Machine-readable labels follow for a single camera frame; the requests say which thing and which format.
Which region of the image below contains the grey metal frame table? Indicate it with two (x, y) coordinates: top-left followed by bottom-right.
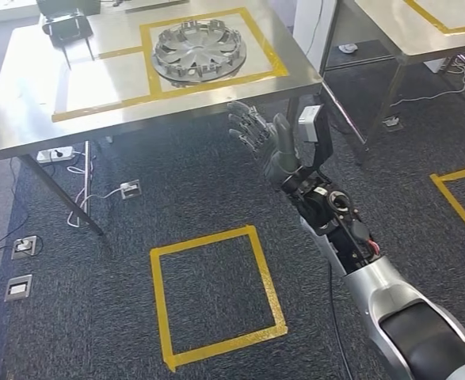
(320, 0), (465, 165)

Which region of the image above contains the black floor cable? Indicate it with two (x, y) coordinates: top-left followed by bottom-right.
(0, 157), (45, 272)

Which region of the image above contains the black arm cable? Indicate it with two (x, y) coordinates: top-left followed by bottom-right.
(328, 262), (354, 380)

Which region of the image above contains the white power strip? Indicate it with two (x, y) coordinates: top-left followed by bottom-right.
(36, 146), (76, 164)

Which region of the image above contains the light workbench with yellow tape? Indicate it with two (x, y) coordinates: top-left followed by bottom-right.
(0, 0), (323, 238)

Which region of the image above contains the silver wheel hubcap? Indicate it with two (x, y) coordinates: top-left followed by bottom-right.
(151, 19), (248, 86)

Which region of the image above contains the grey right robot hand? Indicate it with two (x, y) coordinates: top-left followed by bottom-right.
(227, 101), (302, 185)

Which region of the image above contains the black remote controller on stand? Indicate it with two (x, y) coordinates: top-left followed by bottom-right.
(39, 10), (95, 70)

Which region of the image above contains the white cabinet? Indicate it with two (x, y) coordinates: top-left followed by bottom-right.
(292, 0), (339, 72)

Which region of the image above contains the yellow workbench tape marking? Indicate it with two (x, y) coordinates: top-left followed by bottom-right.
(51, 6), (289, 124)

